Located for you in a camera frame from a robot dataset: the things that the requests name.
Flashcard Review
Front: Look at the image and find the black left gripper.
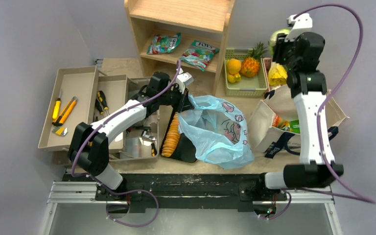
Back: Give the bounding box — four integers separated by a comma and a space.
158, 84, 194, 114

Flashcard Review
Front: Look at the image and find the yellow white napa cabbage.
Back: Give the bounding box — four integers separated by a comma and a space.
268, 62, 288, 86

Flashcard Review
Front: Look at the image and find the green round cabbage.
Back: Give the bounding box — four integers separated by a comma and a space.
268, 28, 290, 56

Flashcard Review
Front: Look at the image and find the pineapple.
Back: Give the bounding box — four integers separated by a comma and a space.
239, 42, 267, 78

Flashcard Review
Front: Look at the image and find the light blue plastic grocery bag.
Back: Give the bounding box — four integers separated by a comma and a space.
178, 95, 255, 169

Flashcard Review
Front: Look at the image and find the orange fruit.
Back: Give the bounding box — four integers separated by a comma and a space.
226, 58, 242, 75

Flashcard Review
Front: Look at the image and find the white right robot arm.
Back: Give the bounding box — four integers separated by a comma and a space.
255, 32, 344, 199

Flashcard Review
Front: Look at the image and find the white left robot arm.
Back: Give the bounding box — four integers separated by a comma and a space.
68, 71, 193, 200

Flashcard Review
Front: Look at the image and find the pink plastic basket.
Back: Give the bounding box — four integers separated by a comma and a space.
262, 57, 272, 89

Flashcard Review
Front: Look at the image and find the orange spiral bread loaf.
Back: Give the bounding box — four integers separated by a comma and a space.
161, 112, 181, 157

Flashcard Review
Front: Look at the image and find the green plastic basket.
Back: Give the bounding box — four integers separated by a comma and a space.
223, 48, 269, 97

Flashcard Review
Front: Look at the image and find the right candy bag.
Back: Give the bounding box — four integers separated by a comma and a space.
180, 40, 220, 71

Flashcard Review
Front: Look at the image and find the candy bag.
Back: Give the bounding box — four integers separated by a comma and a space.
146, 32, 181, 55
180, 40, 220, 71

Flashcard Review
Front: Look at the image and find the grey open toolbox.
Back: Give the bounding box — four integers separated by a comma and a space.
99, 74, 159, 162

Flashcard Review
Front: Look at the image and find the left candy bag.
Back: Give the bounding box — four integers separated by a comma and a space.
146, 32, 181, 55

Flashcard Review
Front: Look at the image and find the black rectangular tray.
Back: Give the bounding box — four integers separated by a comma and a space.
160, 109, 197, 164

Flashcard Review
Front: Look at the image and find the stubby black yellow screwdriver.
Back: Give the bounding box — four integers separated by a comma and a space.
151, 143, 158, 157

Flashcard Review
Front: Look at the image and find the wooden shelf unit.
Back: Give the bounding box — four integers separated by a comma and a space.
124, 0, 235, 95

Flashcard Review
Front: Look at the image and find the orange snack packet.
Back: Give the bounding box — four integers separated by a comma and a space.
272, 115, 290, 130

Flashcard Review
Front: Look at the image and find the green bottle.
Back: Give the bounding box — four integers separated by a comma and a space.
288, 120, 300, 134

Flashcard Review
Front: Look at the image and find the beige canvas tote bag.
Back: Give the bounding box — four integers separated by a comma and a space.
246, 85, 350, 159

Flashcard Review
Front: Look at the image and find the beige toolbox tray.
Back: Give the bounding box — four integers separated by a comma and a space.
38, 66, 128, 151

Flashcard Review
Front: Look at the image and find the yellow utility knife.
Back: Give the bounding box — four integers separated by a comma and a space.
51, 96, 78, 137

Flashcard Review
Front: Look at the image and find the small yellow screwdriver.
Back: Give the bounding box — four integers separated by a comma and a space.
52, 90, 63, 121

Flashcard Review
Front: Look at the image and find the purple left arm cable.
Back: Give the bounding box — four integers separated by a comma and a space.
70, 60, 182, 178

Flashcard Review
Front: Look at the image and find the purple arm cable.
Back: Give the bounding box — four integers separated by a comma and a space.
293, 3, 376, 205
70, 60, 182, 178

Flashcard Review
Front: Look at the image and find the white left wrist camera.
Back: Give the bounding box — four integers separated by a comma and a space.
175, 69, 194, 93

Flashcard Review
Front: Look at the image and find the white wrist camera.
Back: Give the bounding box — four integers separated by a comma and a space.
175, 69, 194, 93
285, 13, 312, 42

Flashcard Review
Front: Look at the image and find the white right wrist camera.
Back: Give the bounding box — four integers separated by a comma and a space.
285, 13, 312, 42

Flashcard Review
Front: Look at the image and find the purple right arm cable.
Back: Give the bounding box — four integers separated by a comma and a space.
293, 3, 376, 205

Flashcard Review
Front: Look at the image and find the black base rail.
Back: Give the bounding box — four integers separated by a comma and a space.
61, 172, 318, 215

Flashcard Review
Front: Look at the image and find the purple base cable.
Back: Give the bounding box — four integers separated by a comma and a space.
105, 189, 160, 228

